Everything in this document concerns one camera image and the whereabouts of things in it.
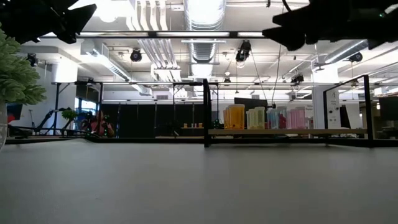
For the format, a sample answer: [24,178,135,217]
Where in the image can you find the black partition curtain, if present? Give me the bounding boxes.
[99,102,206,139]

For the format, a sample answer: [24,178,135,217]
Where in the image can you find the grey table mat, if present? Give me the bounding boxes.
[0,138,398,224]

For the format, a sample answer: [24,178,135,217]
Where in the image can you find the black overhead beam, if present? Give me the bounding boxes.
[40,30,268,40]

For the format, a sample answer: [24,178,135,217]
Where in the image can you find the blue bottle white pills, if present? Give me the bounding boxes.
[267,108,279,129]

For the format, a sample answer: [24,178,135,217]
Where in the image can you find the wooden shelf black metal frame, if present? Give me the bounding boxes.
[203,74,373,148]

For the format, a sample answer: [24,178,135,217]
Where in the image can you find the black metal table frame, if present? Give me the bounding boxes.
[5,136,398,148]

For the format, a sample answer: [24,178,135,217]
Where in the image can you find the blue bottle red pills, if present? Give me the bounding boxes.
[277,106,288,129]

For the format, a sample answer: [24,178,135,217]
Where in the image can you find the background potted plant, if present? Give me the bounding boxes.
[61,108,78,122]

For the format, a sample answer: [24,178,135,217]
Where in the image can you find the black background screen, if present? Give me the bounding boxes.
[377,95,398,121]

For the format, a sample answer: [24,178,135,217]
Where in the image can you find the person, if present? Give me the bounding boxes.
[81,110,115,138]

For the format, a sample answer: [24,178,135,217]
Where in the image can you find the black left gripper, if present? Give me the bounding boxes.
[12,0,98,45]

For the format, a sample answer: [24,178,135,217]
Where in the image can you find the green artificial potted plant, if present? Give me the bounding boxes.
[0,21,47,153]

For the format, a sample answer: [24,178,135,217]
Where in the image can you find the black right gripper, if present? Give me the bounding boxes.
[262,0,374,52]

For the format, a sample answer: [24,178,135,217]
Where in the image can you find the silver ceiling duct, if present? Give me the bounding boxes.
[183,0,227,78]

